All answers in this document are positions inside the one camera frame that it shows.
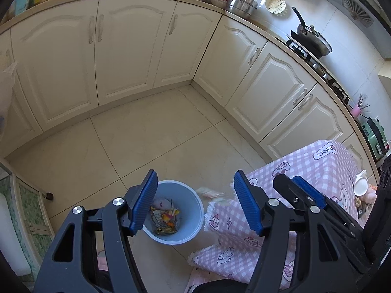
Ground orange snack packet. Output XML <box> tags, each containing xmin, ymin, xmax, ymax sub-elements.
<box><xmin>197</xmin><ymin>186</ymin><xmax>227</xmax><ymax>202</ymax></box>

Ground pink utensil holder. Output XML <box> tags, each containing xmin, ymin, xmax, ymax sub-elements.
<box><xmin>351</xmin><ymin>93</ymin><xmax>371</xmax><ymax>119</ymax></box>

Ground glass door floor cabinet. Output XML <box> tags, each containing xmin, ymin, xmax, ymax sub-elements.
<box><xmin>0</xmin><ymin>158</ymin><xmax>56</xmax><ymax>281</ymax></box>

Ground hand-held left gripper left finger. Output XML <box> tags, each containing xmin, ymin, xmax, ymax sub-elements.
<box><xmin>33</xmin><ymin>169</ymin><xmax>159</xmax><ymax>293</ymax></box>

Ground teal carton box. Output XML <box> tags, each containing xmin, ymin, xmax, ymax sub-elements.
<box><xmin>14</xmin><ymin>0</ymin><xmax>31</xmax><ymax>16</ymax></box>

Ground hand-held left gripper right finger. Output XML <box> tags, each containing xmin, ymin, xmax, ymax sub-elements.
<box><xmin>234</xmin><ymin>170</ymin><xmax>359</xmax><ymax>293</ymax></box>

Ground grey range hood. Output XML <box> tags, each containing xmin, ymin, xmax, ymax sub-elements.
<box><xmin>310</xmin><ymin>0</ymin><xmax>391</xmax><ymax>32</ymax></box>

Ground person's dark clothing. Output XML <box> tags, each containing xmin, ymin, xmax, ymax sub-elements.
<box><xmin>186</xmin><ymin>278</ymin><xmax>251</xmax><ymax>293</ymax></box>

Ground blue plastic waste bin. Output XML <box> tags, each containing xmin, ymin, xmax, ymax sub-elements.
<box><xmin>141</xmin><ymin>180</ymin><xmax>205</xmax><ymax>245</ymax></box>

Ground white rounded appliance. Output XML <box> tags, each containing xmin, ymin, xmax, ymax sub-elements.
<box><xmin>0</xmin><ymin>194</ymin><xmax>31</xmax><ymax>275</ymax></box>

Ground silver snack bag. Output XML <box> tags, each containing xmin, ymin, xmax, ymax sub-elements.
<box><xmin>149</xmin><ymin>207</ymin><xmax>180</xmax><ymax>235</ymax></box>

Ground green electric cooker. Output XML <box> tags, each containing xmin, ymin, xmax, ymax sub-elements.
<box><xmin>360</xmin><ymin>117</ymin><xmax>386</xmax><ymax>162</ymax></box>

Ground pink checked tablecloth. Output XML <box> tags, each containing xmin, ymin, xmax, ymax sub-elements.
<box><xmin>187</xmin><ymin>140</ymin><xmax>379</xmax><ymax>290</ymax></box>

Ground white spoon-shaped dish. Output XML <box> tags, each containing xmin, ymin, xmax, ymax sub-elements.
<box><xmin>354</xmin><ymin>170</ymin><xmax>369</xmax><ymax>196</ymax></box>

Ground black wok with lid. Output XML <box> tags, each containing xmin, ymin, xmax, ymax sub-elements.
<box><xmin>290</xmin><ymin>7</ymin><xmax>332</xmax><ymax>58</ymax></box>

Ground white paper scrap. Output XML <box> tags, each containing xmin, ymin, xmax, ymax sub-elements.
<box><xmin>152</xmin><ymin>197</ymin><xmax>172</xmax><ymax>212</ymax></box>

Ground black glass gas hob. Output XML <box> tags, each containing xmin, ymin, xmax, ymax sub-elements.
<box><xmin>275</xmin><ymin>35</ymin><xmax>352</xmax><ymax>107</ymax></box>

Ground cream base kitchen cabinets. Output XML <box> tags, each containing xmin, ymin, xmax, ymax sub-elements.
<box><xmin>0</xmin><ymin>0</ymin><xmax>379</xmax><ymax>187</ymax></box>

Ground stainless steel steamer pot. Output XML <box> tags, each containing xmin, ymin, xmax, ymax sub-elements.
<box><xmin>226</xmin><ymin>0</ymin><xmax>260</xmax><ymax>16</ymax></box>

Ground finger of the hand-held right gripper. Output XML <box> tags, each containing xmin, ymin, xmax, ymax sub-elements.
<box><xmin>362</xmin><ymin>158</ymin><xmax>391</xmax><ymax>264</ymax></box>
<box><xmin>273</xmin><ymin>174</ymin><xmax>378</xmax><ymax>277</ymax></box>

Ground cream perforated plate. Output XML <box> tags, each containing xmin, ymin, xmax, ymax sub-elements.
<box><xmin>264</xmin><ymin>0</ymin><xmax>287</xmax><ymax>14</ymax></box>

